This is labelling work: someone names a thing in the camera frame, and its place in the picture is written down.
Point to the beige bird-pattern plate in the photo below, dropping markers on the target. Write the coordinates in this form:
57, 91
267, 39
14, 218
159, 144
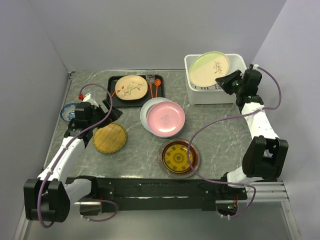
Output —
131, 87

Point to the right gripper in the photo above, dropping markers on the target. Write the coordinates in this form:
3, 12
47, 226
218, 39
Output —
225, 81

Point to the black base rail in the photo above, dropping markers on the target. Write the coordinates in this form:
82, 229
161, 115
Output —
147, 194

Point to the clear drinking glass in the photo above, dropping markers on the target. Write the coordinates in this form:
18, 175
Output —
150, 76

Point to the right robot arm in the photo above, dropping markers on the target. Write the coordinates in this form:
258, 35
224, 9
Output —
264, 159

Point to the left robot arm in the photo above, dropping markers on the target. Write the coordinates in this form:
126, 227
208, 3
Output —
48, 199

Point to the light blue plate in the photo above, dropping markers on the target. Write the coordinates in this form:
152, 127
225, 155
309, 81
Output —
165, 131

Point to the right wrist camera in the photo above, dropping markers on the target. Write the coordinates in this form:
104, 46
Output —
254, 67

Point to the pink plate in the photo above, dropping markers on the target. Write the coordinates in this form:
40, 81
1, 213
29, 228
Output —
167, 113

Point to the woven bamboo plate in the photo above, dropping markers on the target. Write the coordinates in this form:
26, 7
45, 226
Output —
110, 139

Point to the orange plastic spoon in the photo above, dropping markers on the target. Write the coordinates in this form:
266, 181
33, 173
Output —
157, 83

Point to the white scalloped plate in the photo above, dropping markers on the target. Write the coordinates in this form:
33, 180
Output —
146, 107

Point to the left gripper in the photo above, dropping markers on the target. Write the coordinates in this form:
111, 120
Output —
115, 114

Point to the yellow patterned plate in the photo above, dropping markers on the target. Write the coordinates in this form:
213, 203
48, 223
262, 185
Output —
175, 158

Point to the black serving tray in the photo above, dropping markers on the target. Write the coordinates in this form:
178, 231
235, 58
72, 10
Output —
118, 103

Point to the cream green leaf plate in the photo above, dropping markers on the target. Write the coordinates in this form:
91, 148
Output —
207, 67

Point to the blue white porcelain bowl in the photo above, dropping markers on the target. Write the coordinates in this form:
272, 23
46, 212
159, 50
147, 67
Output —
67, 113

